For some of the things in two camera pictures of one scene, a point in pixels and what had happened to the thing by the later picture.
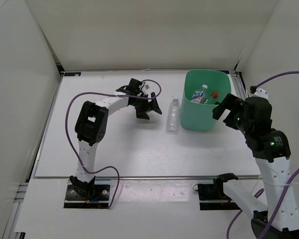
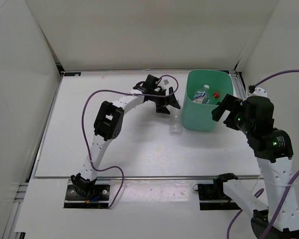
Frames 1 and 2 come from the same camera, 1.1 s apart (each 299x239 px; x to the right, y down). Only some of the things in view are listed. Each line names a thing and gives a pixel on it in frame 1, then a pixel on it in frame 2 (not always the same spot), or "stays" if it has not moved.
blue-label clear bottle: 200,96 stays
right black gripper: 229,102 stays
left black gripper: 141,113 -> 160,108
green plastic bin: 203,90 stays
